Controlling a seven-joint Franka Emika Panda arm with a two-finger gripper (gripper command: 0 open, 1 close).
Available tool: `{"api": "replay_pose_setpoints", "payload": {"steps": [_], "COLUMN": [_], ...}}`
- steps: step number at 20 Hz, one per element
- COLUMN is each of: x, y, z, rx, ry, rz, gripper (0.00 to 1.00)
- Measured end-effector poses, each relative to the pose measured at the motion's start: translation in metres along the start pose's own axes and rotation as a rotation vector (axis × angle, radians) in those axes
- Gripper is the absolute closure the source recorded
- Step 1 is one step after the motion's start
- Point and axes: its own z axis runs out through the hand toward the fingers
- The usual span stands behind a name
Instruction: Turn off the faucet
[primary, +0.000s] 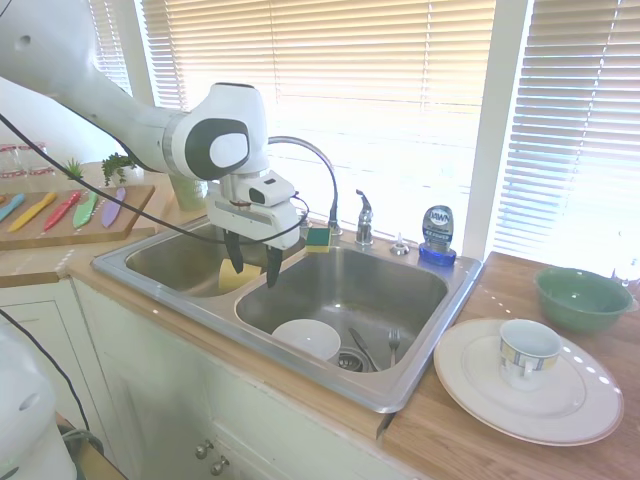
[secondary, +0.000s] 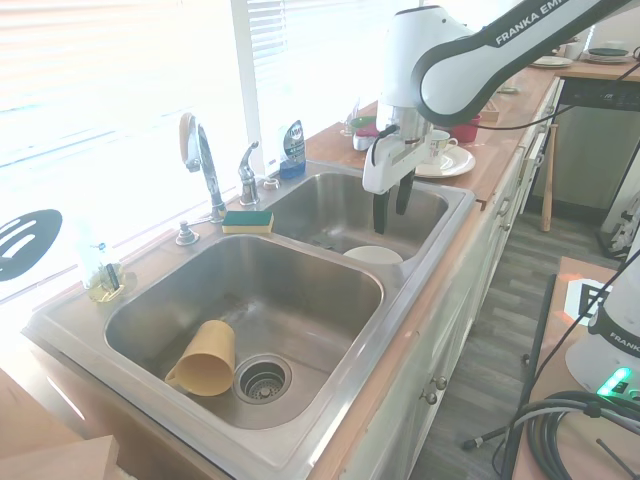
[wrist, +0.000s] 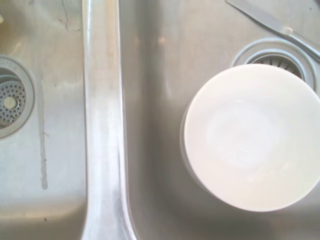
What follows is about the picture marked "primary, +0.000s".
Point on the green bowl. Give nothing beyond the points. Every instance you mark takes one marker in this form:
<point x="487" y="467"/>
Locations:
<point x="580" y="300"/>

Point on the yellow and green sponge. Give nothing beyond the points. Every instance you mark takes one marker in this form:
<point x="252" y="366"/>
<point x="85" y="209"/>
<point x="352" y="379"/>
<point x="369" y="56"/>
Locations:
<point x="318" y="241"/>

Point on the blue kitchen knife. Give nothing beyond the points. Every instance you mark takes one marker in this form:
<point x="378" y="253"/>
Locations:
<point x="11" y="207"/>

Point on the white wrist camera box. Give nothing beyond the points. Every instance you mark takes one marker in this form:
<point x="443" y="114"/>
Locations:
<point x="270" y="189"/>

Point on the chrome gooseneck faucet spout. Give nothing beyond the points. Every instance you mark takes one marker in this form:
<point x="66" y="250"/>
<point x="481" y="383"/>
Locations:
<point x="330" y="170"/>

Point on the stainless steel double sink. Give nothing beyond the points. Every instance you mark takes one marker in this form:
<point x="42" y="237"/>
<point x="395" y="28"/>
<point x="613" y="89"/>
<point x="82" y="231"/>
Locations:
<point x="350" y="285"/>

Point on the yellow kitchen knife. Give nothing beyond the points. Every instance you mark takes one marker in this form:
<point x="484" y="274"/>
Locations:
<point x="32" y="212"/>

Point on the metal cabinet knob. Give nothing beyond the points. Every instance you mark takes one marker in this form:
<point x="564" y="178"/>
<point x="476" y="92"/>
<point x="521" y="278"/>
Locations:
<point x="219" y="466"/>
<point x="202" y="450"/>

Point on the metal table knife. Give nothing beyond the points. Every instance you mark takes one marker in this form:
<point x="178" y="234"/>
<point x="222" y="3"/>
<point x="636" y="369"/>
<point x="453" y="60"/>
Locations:
<point x="362" y="347"/>

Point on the small spiky green plant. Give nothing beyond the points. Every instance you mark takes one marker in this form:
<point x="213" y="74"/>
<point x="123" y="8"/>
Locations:
<point x="74" y="169"/>

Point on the white mug with checked band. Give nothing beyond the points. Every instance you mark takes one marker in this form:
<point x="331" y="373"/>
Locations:
<point x="525" y="360"/>

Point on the large white dinner plate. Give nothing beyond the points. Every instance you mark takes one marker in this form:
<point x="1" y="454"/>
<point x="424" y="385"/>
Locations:
<point x="475" y="390"/>

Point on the wooden cutting board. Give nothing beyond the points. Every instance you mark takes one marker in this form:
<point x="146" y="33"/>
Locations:
<point x="130" y="210"/>

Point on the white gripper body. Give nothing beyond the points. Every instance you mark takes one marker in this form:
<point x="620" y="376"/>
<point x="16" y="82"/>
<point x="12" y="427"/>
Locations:
<point x="250" y="220"/>

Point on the white cabinet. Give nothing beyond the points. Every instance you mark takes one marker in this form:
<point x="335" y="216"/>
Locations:
<point x="150" y="375"/>

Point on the purple kitchen knife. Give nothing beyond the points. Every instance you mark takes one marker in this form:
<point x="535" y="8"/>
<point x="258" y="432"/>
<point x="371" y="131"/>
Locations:
<point x="112" y="210"/>

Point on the light green cup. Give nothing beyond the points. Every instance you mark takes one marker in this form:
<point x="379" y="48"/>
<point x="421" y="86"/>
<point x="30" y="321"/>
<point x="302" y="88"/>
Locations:
<point x="187" y="195"/>

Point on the green kitchen knife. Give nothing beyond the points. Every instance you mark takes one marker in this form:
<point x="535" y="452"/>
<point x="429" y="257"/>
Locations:
<point x="85" y="212"/>

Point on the red kitchen knife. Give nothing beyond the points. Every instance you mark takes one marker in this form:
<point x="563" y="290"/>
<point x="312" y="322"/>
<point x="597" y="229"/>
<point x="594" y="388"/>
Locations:
<point x="62" y="210"/>

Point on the clear glass jar red trim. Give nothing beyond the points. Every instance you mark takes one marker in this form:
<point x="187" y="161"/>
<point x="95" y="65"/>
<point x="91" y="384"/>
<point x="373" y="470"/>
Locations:
<point x="20" y="160"/>

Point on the metal drain strainer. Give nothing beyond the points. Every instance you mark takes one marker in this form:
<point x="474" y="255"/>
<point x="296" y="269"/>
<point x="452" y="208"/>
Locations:
<point x="352" y="361"/>

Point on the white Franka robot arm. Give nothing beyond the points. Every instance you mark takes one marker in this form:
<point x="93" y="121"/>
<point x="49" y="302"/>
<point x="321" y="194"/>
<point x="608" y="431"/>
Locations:
<point x="125" y="125"/>

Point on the blue Dawn dish soap bottle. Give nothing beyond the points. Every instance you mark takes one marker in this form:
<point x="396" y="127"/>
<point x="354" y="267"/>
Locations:
<point x="438" y="230"/>

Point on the leafy plant in white pot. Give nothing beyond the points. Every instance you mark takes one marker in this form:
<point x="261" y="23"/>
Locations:
<point x="117" y="167"/>

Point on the plain yellow sponge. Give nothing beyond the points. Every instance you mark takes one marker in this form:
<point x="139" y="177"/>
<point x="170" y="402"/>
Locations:
<point x="230" y="275"/>

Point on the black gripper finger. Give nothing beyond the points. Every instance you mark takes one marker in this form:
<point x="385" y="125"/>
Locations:
<point x="234" y="252"/>
<point x="273" y="265"/>

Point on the chrome sink hole fitting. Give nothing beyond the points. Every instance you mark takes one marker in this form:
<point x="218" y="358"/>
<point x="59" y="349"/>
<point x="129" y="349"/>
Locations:
<point x="400" y="250"/>

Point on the beige window blinds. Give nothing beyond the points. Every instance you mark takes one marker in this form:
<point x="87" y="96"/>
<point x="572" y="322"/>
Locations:
<point x="350" y="75"/>
<point x="575" y="125"/>
<point x="112" y="45"/>

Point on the white bowl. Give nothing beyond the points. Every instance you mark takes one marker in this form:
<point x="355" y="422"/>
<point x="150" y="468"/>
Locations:
<point x="305" y="340"/>

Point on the metal fork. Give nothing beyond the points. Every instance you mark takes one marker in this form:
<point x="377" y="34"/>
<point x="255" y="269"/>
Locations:
<point x="394" y="342"/>

